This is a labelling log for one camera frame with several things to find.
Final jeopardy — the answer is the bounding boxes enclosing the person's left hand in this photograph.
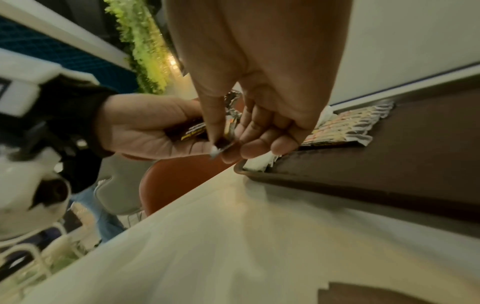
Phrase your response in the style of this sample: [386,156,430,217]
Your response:
[93,93,241,161]

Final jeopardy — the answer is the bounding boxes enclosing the person's right hand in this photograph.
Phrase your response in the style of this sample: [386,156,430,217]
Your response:
[164,0,354,164]

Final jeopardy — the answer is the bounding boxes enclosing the pile of coffee stick sachets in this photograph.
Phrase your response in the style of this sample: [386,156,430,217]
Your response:
[164,90,245,149]

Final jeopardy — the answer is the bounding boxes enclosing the row of white tea bags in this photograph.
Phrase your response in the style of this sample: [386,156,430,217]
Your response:
[242,105,335,174]

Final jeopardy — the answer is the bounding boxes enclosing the row of gold coffee sachets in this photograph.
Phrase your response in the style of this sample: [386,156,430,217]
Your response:
[298,100,395,148]

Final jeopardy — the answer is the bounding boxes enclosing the brown plastic tray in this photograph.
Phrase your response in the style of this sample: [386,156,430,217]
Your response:
[234,69,480,238]

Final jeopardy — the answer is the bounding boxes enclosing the red padded chair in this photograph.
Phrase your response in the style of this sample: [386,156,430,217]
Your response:
[138,95,245,216]

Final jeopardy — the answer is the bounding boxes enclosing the left marker wristband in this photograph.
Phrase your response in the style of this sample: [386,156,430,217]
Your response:
[0,49,118,194]

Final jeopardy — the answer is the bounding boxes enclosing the green plant wall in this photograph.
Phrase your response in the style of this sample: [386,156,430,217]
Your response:
[103,0,177,95]

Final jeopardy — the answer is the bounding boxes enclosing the white metal chair frame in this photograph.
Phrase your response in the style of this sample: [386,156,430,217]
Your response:
[0,221,95,300]

